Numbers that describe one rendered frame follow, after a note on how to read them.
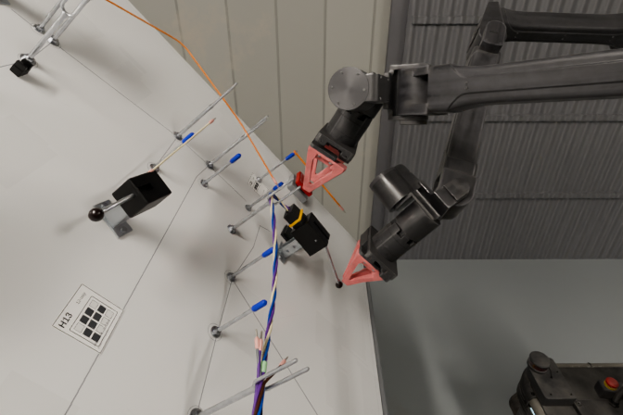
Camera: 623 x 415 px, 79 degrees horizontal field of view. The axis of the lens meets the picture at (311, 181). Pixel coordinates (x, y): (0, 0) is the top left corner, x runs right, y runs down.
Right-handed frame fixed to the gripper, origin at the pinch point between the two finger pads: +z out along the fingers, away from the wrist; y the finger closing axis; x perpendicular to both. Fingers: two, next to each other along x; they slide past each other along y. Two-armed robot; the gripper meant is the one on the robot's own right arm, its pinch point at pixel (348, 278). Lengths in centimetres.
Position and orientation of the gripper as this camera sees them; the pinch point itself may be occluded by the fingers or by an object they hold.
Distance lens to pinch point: 72.9
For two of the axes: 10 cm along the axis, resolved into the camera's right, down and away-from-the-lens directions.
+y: -1.6, 3.3, -9.3
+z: -6.6, 6.7, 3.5
